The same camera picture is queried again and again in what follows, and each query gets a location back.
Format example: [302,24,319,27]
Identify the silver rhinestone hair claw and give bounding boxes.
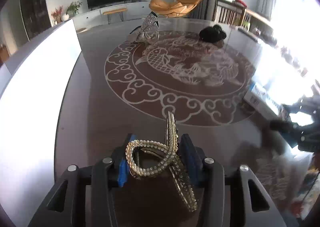
[127,11,159,44]

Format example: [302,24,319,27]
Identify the white storage box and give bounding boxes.
[1,20,81,226]

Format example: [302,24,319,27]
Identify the orange lounge chair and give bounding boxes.
[149,0,202,18]

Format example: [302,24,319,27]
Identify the white tv cabinet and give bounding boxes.
[73,2,151,30]

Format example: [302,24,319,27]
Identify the gold pearl hair claw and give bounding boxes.
[125,111,197,212]

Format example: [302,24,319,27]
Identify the wooden side shelf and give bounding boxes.
[213,0,277,47]

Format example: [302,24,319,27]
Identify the black knit sock far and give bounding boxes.
[199,24,227,44]

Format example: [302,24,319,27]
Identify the small wooden bench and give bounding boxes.
[103,8,127,24]

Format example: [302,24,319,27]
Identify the blue white carton box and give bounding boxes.
[244,81,285,120]

